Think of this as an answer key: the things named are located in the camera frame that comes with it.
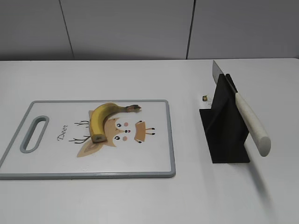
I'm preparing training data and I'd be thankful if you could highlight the cleaver knife with white handle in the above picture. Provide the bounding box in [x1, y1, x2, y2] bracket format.
[212, 62, 271, 157]

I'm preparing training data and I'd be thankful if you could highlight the yellow banana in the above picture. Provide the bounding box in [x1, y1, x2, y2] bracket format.
[89, 103, 141, 143]

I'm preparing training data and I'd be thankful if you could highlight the black knife stand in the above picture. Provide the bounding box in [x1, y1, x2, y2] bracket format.
[199, 74, 250, 163]

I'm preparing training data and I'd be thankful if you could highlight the white deer cutting board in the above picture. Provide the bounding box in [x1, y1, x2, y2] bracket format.
[0, 99, 176, 180]

